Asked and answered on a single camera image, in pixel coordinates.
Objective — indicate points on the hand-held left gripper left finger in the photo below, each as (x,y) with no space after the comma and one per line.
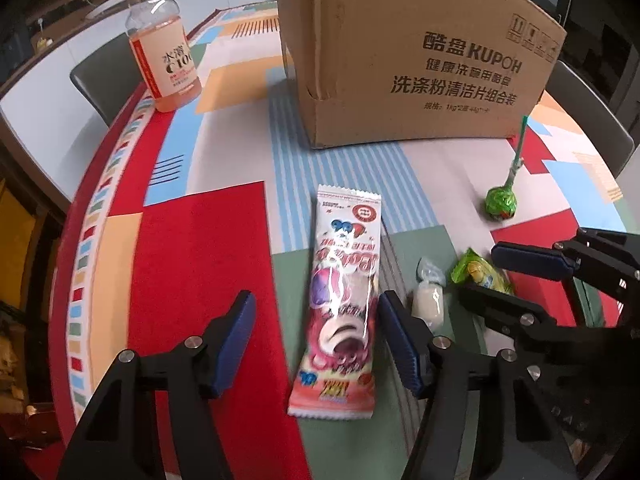
(235,345)

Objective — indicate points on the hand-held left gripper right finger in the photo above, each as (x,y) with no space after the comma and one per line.
(400,345)

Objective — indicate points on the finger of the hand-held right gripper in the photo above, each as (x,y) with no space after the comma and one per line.
(505,310)
(530,260)

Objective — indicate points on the small green candy packet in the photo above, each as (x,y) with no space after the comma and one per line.
(472,270)

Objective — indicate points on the long pink snack packet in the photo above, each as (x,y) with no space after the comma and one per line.
(340,280)

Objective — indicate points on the brown cardboard box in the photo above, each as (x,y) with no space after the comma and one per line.
(400,60)

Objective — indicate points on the white wrapped candy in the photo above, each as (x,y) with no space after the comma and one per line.
(429,305)

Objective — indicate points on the green wrapped lollipop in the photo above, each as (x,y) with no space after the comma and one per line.
(501,203)

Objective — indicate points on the dark grey dining chair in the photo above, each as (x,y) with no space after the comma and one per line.
(585,105)
(100,80)

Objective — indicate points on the wooden glass display cabinet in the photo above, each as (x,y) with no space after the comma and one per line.
(20,260)

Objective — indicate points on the pink drink bottle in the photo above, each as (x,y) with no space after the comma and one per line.
(165,70)

